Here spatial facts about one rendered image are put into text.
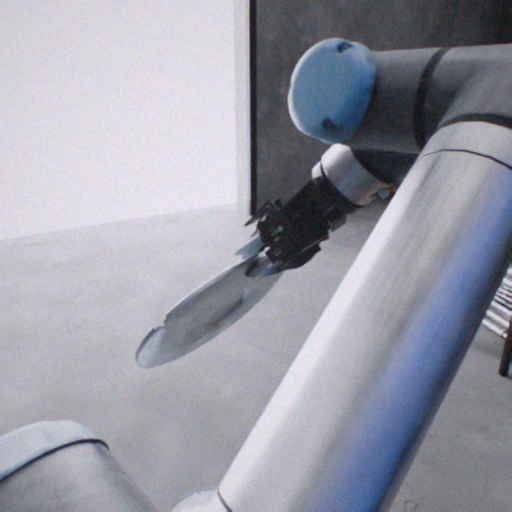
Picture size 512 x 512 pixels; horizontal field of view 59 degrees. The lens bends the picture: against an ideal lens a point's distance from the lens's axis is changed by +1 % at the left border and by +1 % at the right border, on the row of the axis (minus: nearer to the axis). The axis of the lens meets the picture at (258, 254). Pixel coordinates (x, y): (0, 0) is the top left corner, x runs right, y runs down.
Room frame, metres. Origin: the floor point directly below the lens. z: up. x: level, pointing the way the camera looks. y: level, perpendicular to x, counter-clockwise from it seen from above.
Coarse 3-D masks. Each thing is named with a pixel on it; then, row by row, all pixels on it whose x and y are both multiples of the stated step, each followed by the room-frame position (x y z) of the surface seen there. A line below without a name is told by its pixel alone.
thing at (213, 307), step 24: (240, 264) 0.57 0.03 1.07; (216, 288) 0.56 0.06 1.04; (240, 288) 0.65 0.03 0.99; (264, 288) 0.72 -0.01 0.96; (168, 312) 0.53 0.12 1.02; (192, 312) 0.56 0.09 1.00; (216, 312) 0.66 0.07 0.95; (240, 312) 0.73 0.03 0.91; (168, 336) 0.57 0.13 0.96; (192, 336) 0.65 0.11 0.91; (144, 360) 0.57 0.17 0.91
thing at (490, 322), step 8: (504, 280) 1.94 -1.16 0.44; (496, 296) 2.10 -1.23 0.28; (504, 296) 2.11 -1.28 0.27; (496, 304) 2.02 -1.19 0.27; (504, 304) 2.00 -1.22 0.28; (488, 312) 2.02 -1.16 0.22; (496, 312) 2.00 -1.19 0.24; (504, 312) 1.96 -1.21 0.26; (488, 320) 2.00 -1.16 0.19; (496, 320) 1.96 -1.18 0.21; (504, 320) 1.93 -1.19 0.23; (488, 328) 1.97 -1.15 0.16; (496, 328) 1.93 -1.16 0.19; (504, 328) 1.93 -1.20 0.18; (504, 336) 1.88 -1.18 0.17; (504, 344) 1.82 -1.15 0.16; (504, 352) 1.81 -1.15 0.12; (504, 360) 1.80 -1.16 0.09; (504, 368) 1.80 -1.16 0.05
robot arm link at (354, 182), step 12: (324, 156) 0.50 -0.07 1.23; (336, 156) 0.48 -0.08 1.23; (348, 156) 0.47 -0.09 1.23; (324, 168) 0.49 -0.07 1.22; (336, 168) 0.47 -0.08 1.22; (348, 168) 0.46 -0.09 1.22; (360, 168) 0.46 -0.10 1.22; (336, 180) 0.47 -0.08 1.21; (348, 180) 0.46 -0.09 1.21; (360, 180) 0.46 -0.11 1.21; (372, 180) 0.46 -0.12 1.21; (336, 192) 0.48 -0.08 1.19; (348, 192) 0.47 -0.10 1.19; (360, 192) 0.47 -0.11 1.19; (372, 192) 0.47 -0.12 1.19; (384, 192) 0.48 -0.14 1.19; (360, 204) 0.48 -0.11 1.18
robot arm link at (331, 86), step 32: (320, 64) 0.37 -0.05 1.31; (352, 64) 0.35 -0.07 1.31; (384, 64) 0.35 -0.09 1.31; (416, 64) 0.34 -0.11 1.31; (320, 96) 0.36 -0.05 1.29; (352, 96) 0.34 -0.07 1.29; (384, 96) 0.34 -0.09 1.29; (320, 128) 0.35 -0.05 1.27; (352, 128) 0.35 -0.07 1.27; (384, 128) 0.34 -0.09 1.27
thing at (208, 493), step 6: (204, 492) 0.94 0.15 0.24; (210, 492) 0.94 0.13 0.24; (186, 498) 0.92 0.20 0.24; (192, 498) 0.92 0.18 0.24; (204, 498) 0.92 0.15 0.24; (210, 498) 0.92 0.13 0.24; (174, 504) 0.89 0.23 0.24; (180, 504) 0.90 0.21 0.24; (186, 504) 0.90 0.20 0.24; (192, 504) 0.90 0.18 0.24; (168, 510) 0.87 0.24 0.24; (174, 510) 0.88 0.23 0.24
